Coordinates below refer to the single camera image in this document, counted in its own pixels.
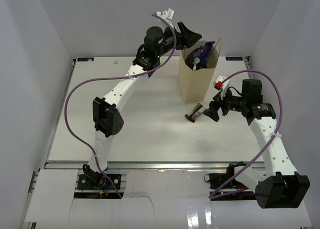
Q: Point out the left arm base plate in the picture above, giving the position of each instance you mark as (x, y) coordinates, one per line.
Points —
(84, 183)

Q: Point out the aluminium front rail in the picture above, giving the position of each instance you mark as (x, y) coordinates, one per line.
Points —
(143, 165)

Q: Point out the dark purple snack bag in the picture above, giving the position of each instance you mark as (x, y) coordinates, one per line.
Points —
(199, 57)

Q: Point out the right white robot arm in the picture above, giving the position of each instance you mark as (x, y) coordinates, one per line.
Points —
(281, 186)

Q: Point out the left blue table label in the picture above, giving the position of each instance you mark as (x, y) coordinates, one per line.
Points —
(85, 59)

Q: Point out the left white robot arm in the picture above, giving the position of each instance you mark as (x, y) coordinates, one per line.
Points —
(107, 110)

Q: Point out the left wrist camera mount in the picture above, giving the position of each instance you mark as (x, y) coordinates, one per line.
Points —
(165, 17)

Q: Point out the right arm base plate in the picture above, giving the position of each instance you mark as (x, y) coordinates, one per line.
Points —
(216, 179)

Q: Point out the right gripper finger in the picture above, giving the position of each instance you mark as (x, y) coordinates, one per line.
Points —
(216, 102)
(212, 114)

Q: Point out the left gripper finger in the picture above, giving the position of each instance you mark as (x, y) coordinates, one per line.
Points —
(187, 36)
(182, 46)

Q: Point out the brown paper bag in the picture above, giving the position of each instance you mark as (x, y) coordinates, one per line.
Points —
(195, 84)

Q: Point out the right blue table label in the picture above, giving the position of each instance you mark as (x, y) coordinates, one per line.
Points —
(234, 58)

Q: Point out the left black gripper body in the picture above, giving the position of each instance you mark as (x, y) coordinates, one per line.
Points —
(168, 39)

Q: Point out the blue table label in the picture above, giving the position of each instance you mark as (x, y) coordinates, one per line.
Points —
(234, 58)
(85, 59)

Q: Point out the brown chocolate bar right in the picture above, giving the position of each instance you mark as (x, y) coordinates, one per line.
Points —
(196, 112)

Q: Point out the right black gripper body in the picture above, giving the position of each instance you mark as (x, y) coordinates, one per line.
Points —
(230, 102)

